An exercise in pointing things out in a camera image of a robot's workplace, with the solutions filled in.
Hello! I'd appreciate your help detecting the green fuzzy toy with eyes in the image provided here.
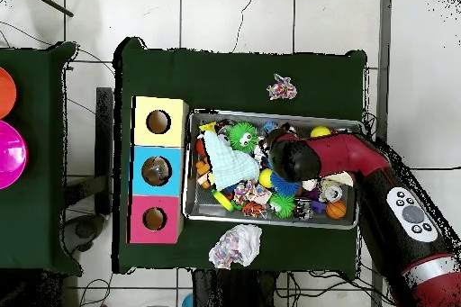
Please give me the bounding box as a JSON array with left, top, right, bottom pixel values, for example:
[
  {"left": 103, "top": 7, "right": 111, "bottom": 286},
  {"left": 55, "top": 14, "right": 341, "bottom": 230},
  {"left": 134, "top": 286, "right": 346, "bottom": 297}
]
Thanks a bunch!
[{"left": 227, "top": 121, "right": 260, "bottom": 153}]

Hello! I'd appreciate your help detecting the small orange basketball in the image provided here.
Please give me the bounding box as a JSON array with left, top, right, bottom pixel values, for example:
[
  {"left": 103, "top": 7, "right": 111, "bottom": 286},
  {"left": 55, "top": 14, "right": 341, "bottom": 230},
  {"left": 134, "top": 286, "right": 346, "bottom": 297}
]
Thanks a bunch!
[{"left": 325, "top": 199, "right": 348, "bottom": 221}]

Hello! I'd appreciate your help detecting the black power cable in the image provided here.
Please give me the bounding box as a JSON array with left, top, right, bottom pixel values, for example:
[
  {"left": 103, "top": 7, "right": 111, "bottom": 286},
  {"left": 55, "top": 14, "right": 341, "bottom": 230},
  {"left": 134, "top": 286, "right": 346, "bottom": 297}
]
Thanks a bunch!
[{"left": 402, "top": 165, "right": 461, "bottom": 175}]

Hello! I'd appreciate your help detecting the yellow ball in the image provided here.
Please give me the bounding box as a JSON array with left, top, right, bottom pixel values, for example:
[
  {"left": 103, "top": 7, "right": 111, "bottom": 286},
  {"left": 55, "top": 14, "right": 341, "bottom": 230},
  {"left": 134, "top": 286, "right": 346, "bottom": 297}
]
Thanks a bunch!
[
  {"left": 311, "top": 126, "right": 333, "bottom": 139},
  {"left": 258, "top": 168, "right": 276, "bottom": 189}
]

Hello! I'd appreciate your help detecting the wooden box with three holes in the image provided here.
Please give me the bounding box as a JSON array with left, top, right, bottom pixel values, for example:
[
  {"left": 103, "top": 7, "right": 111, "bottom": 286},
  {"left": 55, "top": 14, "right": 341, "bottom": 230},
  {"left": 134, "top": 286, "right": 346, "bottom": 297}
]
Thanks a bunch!
[{"left": 128, "top": 95, "right": 190, "bottom": 245}]

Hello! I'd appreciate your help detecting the wire mesh bin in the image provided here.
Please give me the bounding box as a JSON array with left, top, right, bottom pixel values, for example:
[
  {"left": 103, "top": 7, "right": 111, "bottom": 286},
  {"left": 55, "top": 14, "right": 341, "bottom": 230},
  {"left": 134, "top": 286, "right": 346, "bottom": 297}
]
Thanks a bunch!
[{"left": 183, "top": 110, "right": 364, "bottom": 230}]

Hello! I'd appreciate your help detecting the red ball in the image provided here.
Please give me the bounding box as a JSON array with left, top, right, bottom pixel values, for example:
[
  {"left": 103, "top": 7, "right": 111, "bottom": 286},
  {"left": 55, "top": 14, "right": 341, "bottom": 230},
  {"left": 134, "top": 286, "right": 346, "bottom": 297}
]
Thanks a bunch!
[{"left": 194, "top": 138, "right": 210, "bottom": 158}]

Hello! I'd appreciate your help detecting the black rod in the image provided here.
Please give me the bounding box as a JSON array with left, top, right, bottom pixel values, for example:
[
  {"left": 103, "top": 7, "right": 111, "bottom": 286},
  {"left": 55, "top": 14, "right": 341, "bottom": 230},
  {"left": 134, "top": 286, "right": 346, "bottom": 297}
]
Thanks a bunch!
[{"left": 20, "top": 0, "right": 75, "bottom": 18}]

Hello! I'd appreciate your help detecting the orange bowl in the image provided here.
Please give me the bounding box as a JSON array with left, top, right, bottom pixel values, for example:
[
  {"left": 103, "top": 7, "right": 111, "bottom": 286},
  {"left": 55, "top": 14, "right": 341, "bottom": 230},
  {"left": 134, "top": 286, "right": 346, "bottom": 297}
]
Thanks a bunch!
[{"left": 0, "top": 67, "right": 18, "bottom": 121}]

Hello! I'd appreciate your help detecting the orange plastic building block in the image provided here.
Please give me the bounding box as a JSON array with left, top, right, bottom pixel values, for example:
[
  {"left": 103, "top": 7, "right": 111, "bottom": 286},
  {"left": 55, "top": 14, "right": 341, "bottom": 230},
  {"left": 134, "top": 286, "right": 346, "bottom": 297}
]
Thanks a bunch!
[{"left": 194, "top": 157, "right": 217, "bottom": 190}]

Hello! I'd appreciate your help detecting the mint green waffle cloth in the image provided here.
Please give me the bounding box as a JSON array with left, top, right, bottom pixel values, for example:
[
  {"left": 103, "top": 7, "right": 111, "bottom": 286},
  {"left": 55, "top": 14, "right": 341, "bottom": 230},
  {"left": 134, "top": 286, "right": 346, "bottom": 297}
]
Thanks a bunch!
[{"left": 203, "top": 128, "right": 262, "bottom": 190}]

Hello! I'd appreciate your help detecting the orange striped tiger toy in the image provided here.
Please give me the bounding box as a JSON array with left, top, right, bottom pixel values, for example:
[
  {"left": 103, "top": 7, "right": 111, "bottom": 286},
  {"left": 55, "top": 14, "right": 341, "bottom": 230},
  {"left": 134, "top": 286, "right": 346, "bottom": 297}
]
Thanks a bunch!
[{"left": 241, "top": 201, "right": 269, "bottom": 220}]

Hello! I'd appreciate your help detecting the blue spiky ball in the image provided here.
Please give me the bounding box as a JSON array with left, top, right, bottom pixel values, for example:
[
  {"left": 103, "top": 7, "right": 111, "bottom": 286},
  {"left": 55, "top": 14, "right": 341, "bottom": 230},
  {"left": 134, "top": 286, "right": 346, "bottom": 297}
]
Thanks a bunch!
[{"left": 270, "top": 174, "right": 303, "bottom": 199}]

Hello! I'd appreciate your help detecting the side table with green cloth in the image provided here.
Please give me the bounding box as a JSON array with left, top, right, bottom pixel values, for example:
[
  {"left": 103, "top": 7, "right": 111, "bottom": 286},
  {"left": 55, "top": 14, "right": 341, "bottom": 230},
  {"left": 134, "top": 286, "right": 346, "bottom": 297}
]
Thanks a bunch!
[{"left": 0, "top": 41, "right": 80, "bottom": 274}]

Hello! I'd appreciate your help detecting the yellow cheese wedge toy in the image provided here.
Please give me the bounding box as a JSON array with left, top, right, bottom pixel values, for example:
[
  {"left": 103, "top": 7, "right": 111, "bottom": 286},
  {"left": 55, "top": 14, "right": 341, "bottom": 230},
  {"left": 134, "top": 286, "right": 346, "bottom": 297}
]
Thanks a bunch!
[{"left": 199, "top": 121, "right": 217, "bottom": 137}]

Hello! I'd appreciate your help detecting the crushed silver can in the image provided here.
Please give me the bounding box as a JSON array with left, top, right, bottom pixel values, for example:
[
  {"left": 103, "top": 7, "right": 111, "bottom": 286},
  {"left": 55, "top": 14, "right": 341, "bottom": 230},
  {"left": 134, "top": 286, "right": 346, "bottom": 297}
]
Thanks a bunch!
[{"left": 321, "top": 181, "right": 346, "bottom": 203}]

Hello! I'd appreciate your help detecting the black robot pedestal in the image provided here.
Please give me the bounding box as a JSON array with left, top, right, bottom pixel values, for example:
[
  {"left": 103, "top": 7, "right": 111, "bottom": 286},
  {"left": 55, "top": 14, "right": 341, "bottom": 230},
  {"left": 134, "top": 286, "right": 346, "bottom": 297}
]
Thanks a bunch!
[{"left": 191, "top": 269, "right": 281, "bottom": 307}]

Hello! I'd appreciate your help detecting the pink bowl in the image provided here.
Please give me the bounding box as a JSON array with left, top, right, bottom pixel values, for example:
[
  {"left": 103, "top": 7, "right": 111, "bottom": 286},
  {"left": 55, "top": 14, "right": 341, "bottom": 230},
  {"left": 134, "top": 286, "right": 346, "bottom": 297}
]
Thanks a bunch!
[{"left": 0, "top": 120, "right": 30, "bottom": 191}]

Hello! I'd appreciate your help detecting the grey robot toy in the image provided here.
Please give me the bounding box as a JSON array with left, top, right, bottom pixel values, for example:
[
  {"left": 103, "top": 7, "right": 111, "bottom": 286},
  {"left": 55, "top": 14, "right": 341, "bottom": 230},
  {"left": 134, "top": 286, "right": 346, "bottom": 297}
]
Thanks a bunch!
[{"left": 251, "top": 128, "right": 269, "bottom": 166}]

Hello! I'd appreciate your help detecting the cream waffle cloth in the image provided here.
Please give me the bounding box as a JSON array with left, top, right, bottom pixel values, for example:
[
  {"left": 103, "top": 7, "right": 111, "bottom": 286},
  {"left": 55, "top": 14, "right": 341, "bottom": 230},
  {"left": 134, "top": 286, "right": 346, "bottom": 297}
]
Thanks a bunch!
[{"left": 301, "top": 170, "right": 357, "bottom": 193}]

